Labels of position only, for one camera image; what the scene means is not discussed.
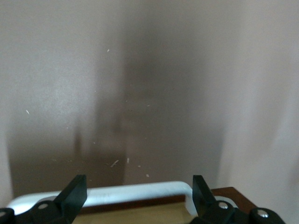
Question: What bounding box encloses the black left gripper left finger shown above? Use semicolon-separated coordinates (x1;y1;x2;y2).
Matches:
0;174;88;224

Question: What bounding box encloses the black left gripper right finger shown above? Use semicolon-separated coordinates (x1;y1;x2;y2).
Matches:
191;174;286;224

